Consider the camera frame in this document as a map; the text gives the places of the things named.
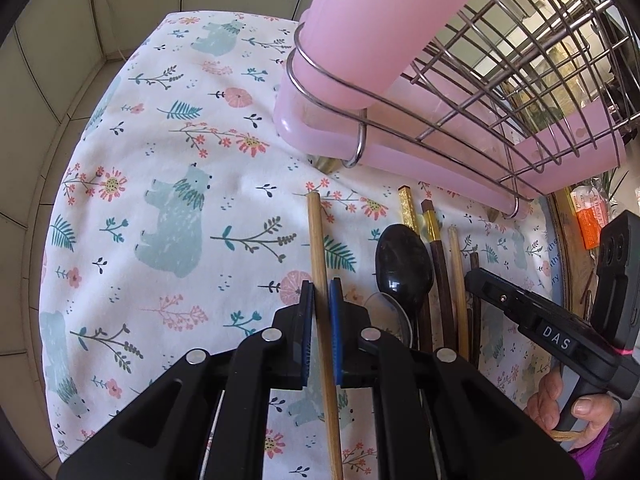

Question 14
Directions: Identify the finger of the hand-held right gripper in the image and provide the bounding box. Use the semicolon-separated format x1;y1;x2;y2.
465;267;539;329

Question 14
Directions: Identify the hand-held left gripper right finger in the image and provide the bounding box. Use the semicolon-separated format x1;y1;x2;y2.
329;277;586;480

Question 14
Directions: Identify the metal wire dish rack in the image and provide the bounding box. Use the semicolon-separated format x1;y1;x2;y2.
286;0;640;221

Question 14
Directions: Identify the tan rubber band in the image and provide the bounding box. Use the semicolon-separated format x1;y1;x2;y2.
549;426;592;444

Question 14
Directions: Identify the pink drain tray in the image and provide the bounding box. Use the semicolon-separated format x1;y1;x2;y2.
273;10;627;221

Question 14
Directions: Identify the green plant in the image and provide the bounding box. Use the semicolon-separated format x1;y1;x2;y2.
592;169;632;213

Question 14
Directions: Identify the person's right forearm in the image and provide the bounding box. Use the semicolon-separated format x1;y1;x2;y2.
570;424;617;480

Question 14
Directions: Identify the orange packet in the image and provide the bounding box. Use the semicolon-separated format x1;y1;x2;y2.
570;186;612;252

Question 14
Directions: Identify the pink utensil holder cup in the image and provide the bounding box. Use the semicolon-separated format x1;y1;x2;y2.
298;0;508;109

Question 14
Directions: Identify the pale blue printed cloth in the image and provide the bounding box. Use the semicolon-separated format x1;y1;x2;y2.
536;199;567;311

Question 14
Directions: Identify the black spoon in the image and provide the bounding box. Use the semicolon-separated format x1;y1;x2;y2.
375;223;435;348

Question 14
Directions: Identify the person's right hand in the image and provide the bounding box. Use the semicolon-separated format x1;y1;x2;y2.
525;367;621;444

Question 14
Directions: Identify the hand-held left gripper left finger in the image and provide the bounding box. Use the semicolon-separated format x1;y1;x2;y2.
57;280;321;480

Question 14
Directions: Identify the clear spoon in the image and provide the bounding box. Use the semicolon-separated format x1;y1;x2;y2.
364;294;417;347

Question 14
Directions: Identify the dark chopstick with gold band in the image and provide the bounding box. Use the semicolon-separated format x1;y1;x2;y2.
397;185;433;353
420;199;458;353

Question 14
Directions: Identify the light wooden chopstick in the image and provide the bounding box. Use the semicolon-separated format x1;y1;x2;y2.
447;226;472;362
306;191;345;480

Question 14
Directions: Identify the floral bear printed tablecloth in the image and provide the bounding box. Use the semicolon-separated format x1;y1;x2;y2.
37;10;566;480

